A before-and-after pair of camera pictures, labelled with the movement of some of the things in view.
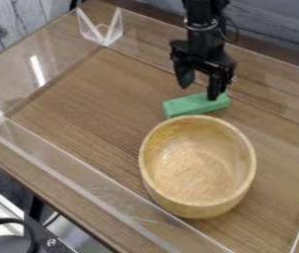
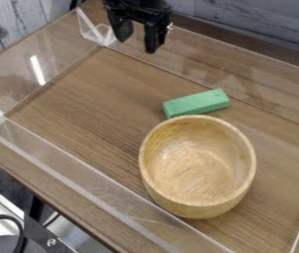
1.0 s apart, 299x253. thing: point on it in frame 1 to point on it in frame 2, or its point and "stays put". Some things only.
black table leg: x=36 y=209 stays put
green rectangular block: x=194 y=105 stays put
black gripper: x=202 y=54 to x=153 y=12
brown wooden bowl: x=196 y=165 stays put
